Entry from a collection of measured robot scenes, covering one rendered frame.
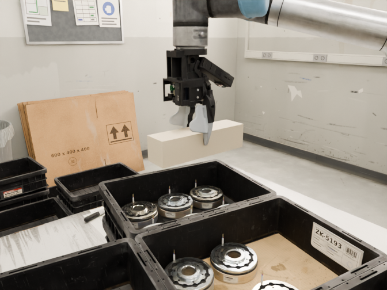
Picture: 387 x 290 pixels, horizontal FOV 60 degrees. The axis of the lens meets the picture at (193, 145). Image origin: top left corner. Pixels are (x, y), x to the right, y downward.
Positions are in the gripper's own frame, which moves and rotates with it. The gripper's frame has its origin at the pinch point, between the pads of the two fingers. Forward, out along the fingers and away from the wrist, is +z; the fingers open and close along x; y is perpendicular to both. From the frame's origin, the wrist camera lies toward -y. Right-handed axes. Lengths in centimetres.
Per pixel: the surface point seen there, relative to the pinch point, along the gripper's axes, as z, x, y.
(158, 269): 16.3, 16.7, 22.2
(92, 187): 60, -115, -14
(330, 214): 39, 4, -59
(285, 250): 26.4, 18.6, -11.9
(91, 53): -8, -259, -78
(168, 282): 16.3, 20.5, 22.7
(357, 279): 16.4, 39.3, -2.8
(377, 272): 16.4, 40.6, -7.2
